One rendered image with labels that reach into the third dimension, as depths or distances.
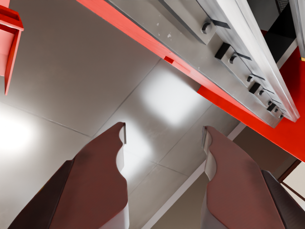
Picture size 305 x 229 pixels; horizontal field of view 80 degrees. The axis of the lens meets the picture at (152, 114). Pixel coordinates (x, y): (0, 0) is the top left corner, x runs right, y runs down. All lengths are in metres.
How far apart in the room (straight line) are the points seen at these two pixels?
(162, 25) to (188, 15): 0.06
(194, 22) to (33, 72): 1.08
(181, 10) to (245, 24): 0.19
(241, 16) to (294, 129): 1.42
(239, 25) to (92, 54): 1.04
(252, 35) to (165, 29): 0.26
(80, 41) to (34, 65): 0.31
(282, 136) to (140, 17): 1.61
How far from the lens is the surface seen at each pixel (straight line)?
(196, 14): 0.53
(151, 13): 0.48
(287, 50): 1.16
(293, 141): 1.86
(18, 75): 1.38
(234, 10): 0.54
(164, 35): 0.52
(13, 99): 1.45
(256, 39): 0.66
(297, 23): 1.04
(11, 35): 0.55
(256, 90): 1.03
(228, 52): 0.69
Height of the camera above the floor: 1.28
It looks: 41 degrees down
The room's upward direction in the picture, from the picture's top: 135 degrees clockwise
